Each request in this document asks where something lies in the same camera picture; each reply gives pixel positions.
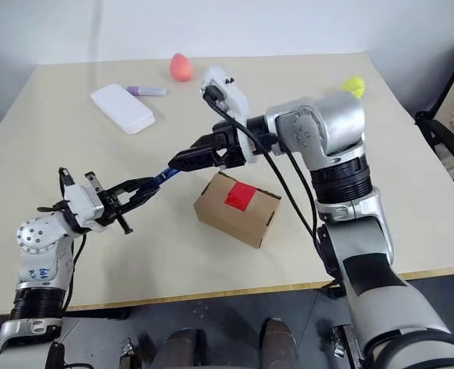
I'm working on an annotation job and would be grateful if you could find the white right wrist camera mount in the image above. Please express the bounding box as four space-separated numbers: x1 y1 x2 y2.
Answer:
200 65 259 165

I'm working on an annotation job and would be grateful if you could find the pink peach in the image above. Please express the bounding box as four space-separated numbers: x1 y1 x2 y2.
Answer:
171 52 194 83

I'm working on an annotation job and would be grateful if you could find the red tape patch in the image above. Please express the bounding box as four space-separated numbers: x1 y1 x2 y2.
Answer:
224 182 257 211

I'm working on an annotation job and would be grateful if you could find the white rectangular case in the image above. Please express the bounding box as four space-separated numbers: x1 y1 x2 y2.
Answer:
90 83 156 135

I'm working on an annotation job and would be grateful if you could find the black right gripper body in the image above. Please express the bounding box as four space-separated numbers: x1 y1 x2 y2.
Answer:
210 121 251 171

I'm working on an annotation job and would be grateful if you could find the purple capped tube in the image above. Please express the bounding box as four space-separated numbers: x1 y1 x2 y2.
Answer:
126 85 169 97

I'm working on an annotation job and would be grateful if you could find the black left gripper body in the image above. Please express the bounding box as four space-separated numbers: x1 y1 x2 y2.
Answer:
84 171 135 236

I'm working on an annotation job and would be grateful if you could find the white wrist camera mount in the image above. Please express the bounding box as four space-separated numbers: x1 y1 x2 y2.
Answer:
62 183 105 232
200 65 259 165

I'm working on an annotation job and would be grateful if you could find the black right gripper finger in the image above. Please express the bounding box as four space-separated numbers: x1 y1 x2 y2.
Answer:
167 147 228 173
189 131 230 151

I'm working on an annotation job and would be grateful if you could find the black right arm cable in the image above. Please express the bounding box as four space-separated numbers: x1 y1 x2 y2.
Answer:
200 86 330 272
278 144 327 251

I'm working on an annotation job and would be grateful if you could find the yellow tennis ball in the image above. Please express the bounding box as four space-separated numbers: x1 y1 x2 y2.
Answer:
340 75 367 99

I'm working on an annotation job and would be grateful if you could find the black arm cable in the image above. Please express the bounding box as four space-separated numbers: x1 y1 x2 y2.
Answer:
200 86 330 272
38 167 88 313
278 144 327 251

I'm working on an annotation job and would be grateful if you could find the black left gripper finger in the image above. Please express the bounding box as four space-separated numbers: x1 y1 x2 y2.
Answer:
114 185 163 218
104 176 156 198

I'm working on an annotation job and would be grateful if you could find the black chair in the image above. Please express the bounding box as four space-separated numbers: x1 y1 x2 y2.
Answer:
414 42 454 162

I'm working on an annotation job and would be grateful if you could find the brown cardboard box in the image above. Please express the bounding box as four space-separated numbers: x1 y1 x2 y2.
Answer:
194 171 282 250

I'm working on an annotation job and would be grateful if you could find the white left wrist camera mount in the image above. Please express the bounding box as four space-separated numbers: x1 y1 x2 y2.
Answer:
62 183 105 232

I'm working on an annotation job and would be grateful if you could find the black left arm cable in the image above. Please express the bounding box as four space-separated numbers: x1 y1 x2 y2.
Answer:
38 167 88 313

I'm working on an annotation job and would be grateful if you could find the dark rounded shape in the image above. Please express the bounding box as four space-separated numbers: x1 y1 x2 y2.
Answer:
259 317 300 369
157 328 207 369

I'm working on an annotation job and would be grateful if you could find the black table bracket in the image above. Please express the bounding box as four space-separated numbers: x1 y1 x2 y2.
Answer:
326 282 347 300
105 306 131 321

